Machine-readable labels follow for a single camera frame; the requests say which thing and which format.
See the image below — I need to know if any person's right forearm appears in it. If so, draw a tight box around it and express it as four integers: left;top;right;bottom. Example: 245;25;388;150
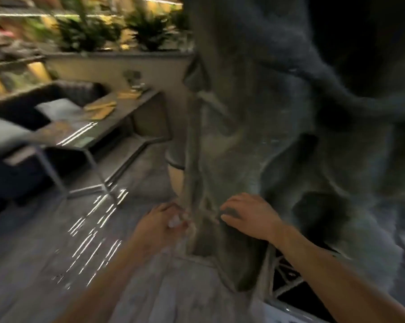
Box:
271;221;405;323

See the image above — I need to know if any glass table holder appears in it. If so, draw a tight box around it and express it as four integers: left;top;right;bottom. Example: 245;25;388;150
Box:
123;69;146;92

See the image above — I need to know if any person's left forearm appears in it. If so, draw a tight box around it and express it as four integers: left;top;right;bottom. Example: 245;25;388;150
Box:
53;234;149;323

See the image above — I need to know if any beige planter partition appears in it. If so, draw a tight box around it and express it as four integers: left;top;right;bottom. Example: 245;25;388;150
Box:
44;50;195;145

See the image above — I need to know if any lit display shelf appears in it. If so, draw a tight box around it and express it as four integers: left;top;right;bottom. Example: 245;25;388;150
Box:
0;0;60;98

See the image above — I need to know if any dark sofa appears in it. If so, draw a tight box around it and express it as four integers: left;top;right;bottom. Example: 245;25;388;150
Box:
0;80;109;212

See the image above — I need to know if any large grey-green fabric cloth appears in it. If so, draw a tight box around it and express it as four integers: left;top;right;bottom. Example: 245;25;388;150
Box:
179;0;405;305

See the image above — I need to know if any person's left hand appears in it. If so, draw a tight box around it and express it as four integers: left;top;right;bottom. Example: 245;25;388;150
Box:
130;202;190;257

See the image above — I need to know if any person's right hand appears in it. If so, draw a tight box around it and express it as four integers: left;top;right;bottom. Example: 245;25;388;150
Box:
219;193;286;243

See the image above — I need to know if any green fern plant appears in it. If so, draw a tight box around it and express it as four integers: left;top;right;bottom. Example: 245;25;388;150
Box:
124;8;176;52
53;15;124;53

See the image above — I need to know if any white wire rack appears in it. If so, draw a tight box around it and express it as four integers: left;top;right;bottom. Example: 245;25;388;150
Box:
264;247;327;323

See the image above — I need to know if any grey table with metal legs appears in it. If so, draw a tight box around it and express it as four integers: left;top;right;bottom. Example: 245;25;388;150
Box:
2;87;172;200

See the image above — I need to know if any light grey cushion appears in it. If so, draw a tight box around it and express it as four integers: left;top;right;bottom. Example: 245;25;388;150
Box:
34;98;86;122
0;118;33;156

